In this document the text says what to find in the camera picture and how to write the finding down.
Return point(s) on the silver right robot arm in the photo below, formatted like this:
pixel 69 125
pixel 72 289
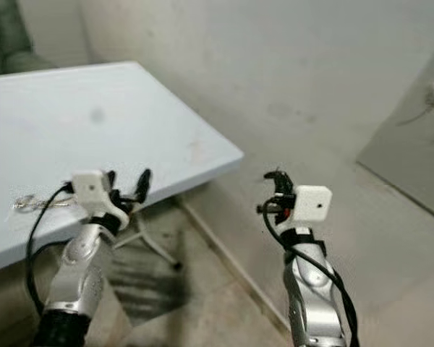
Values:
pixel 307 296

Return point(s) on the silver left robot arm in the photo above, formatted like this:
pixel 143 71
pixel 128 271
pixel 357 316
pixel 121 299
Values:
pixel 76 264

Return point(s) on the white folding table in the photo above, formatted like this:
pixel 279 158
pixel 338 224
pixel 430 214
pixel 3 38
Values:
pixel 101 130

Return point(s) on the grey metal table leg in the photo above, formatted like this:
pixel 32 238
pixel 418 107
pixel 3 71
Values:
pixel 159 253

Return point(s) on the silver key bunch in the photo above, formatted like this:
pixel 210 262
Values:
pixel 23 204

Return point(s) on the grey door panel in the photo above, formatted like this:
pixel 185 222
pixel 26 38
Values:
pixel 409 159

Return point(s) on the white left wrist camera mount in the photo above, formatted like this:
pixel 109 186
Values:
pixel 90 186

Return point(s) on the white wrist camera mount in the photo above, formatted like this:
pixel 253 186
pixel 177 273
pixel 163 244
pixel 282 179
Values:
pixel 90 186
pixel 311 204

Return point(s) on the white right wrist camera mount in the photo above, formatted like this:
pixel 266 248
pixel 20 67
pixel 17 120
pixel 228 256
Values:
pixel 311 204

